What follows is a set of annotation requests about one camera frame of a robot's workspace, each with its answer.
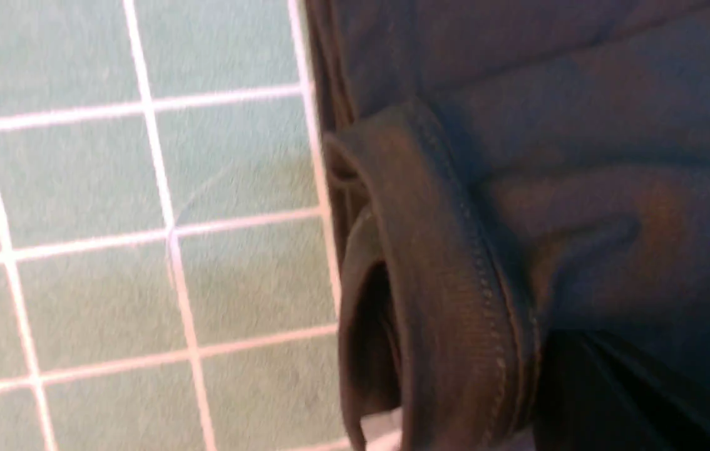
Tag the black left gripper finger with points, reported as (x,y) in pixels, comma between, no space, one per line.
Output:
(599,392)

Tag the dark gray long-sleeve top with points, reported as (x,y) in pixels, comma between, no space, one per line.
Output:
(499,171)

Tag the green checkered tablecloth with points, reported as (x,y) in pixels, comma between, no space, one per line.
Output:
(166,261)

